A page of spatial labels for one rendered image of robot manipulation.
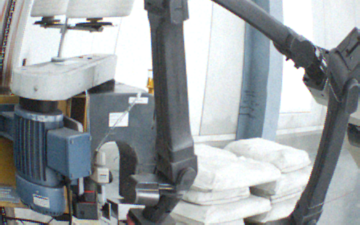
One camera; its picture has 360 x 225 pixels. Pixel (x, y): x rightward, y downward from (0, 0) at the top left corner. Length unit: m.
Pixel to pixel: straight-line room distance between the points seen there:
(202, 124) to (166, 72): 6.05
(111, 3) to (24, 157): 0.39
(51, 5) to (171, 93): 0.42
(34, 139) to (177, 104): 0.33
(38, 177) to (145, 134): 0.50
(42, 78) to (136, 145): 0.53
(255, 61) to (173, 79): 6.27
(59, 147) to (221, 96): 6.25
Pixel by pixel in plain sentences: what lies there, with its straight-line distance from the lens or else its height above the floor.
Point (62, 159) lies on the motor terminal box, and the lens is 1.58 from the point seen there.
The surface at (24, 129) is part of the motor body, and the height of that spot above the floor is 1.29.
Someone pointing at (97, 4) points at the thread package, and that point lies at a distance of 1.65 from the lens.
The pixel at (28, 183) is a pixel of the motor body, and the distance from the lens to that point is 1.64.
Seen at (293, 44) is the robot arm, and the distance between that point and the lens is 1.79.
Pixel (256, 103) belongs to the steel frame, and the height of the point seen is 0.57.
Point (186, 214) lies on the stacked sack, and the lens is 4.75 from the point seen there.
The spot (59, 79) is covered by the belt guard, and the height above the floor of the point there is 1.41.
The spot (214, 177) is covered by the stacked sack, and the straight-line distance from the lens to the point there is 4.62.
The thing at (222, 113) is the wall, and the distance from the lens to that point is 7.84.
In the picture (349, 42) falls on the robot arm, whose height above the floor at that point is 1.59.
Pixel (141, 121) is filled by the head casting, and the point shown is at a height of 1.28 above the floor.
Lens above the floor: 1.61
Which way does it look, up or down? 8 degrees down
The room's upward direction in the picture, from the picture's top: 7 degrees clockwise
